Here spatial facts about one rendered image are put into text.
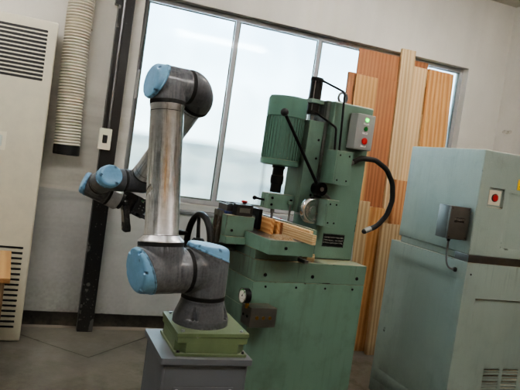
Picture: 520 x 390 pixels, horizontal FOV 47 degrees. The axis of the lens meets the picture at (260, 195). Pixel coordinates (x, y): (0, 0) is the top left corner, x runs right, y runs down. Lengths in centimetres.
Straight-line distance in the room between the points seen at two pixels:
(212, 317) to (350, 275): 91
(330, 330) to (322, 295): 17
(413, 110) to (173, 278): 299
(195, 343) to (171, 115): 73
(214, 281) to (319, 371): 95
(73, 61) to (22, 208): 89
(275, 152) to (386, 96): 193
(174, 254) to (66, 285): 211
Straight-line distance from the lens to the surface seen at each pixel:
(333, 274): 268
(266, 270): 250
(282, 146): 262
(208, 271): 198
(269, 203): 266
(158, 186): 192
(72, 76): 367
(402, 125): 447
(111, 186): 236
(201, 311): 201
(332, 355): 280
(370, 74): 441
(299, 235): 248
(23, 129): 354
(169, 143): 193
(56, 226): 388
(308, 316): 266
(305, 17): 429
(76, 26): 371
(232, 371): 204
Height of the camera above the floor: 119
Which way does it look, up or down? 3 degrees down
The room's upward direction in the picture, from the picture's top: 8 degrees clockwise
